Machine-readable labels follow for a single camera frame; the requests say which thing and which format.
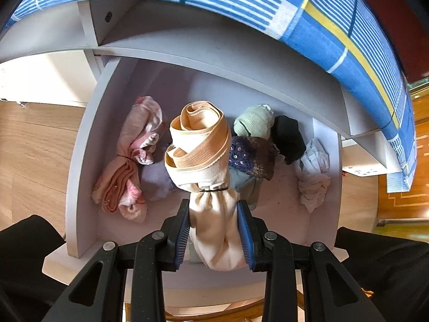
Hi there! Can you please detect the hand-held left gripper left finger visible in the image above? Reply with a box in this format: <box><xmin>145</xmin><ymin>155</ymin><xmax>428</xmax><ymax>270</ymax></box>
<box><xmin>42</xmin><ymin>199</ymin><xmax>190</xmax><ymax>322</ymax></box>

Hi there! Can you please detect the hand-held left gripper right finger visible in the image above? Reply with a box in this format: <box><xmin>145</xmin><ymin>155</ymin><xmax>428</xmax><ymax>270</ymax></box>
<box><xmin>236</xmin><ymin>200</ymin><xmax>386</xmax><ymax>322</ymax></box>

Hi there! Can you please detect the grey cloth bundle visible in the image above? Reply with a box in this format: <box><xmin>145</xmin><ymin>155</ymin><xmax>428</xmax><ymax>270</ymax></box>
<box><xmin>230</xmin><ymin>168</ymin><xmax>265</xmax><ymax>210</ymax></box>

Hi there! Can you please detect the lavender cloth bundle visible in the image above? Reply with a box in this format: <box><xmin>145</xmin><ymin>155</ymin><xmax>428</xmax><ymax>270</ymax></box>
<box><xmin>140</xmin><ymin>161</ymin><xmax>176</xmax><ymax>201</ymax></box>

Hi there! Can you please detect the pink sock bundle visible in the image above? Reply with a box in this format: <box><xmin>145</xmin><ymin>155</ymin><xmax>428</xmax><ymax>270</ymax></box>
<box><xmin>92</xmin><ymin>96</ymin><xmax>168</xmax><ymax>225</ymax></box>

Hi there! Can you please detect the beige cloth bundle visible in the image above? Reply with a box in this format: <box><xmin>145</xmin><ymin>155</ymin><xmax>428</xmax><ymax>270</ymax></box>
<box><xmin>164</xmin><ymin>101</ymin><xmax>250</xmax><ymax>272</ymax></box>

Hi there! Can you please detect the white cloth bundle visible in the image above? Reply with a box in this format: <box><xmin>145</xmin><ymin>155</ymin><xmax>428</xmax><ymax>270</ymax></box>
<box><xmin>295</xmin><ymin>137</ymin><xmax>332</xmax><ymax>213</ymax></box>

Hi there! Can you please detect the black sock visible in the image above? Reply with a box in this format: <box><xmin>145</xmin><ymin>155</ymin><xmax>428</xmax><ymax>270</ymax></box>
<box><xmin>271</xmin><ymin>115</ymin><xmax>306</xmax><ymax>165</ymax></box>

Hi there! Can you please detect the pale green sock bundle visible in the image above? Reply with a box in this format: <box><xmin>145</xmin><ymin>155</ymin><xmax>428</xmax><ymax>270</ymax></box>
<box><xmin>234</xmin><ymin>104</ymin><xmax>275</xmax><ymax>140</ymax></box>

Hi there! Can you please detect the grey white drawer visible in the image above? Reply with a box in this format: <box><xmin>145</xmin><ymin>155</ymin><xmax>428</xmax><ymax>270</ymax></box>
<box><xmin>43</xmin><ymin>56</ymin><xmax>350</xmax><ymax>309</ymax></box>

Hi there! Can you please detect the dark patterned cloth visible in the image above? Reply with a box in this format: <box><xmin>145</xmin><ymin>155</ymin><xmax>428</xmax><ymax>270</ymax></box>
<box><xmin>228</xmin><ymin>136</ymin><xmax>279</xmax><ymax>181</ymax></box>

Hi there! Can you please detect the person's right leg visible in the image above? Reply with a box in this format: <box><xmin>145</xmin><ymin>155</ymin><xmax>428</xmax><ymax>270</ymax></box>
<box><xmin>335</xmin><ymin>226</ymin><xmax>429</xmax><ymax>322</ymax></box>

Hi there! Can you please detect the person's leg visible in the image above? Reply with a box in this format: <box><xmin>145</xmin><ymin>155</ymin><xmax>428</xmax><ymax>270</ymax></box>
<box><xmin>0</xmin><ymin>215</ymin><xmax>68</xmax><ymax>322</ymax></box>
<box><xmin>335</xmin><ymin>226</ymin><xmax>429</xmax><ymax>322</ymax></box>

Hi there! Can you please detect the person's left leg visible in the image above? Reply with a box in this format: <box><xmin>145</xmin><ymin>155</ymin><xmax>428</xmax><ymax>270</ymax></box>
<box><xmin>0</xmin><ymin>215</ymin><xmax>68</xmax><ymax>322</ymax></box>

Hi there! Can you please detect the orange wooden cabinet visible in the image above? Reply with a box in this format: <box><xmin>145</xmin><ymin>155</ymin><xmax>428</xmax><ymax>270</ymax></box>
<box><xmin>377</xmin><ymin>96</ymin><xmax>429</xmax><ymax>224</ymax></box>

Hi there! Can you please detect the blue striped bedsheet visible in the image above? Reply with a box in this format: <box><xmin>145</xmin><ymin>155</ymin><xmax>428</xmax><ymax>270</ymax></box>
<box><xmin>0</xmin><ymin>0</ymin><xmax>418</xmax><ymax>192</ymax></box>

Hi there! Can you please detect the dark brown wooden headboard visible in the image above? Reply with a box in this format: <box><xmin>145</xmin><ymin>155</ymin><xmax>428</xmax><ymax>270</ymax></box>
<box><xmin>342</xmin><ymin>0</ymin><xmax>429</xmax><ymax>83</ymax></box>

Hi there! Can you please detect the white bed frame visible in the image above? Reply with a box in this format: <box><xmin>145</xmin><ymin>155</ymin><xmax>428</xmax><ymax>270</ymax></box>
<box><xmin>0</xmin><ymin>0</ymin><xmax>403</xmax><ymax>175</ymax></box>

